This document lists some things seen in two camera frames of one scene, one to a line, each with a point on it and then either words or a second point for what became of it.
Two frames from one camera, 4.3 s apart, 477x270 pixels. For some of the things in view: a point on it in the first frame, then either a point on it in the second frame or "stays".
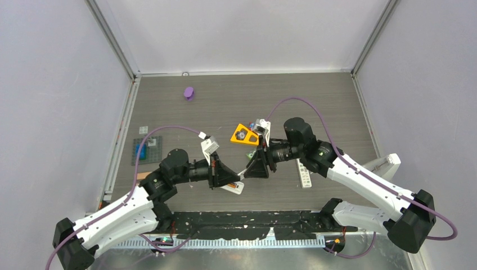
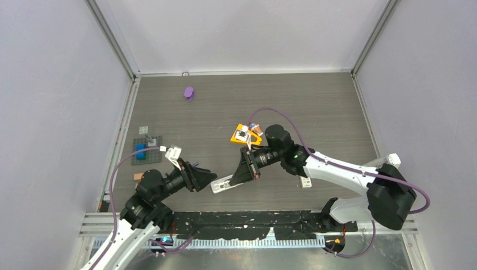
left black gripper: [219, 175] to [195, 178]
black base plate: [249, 224] stays
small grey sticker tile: [143, 130] stays
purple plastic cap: [189, 93] stays
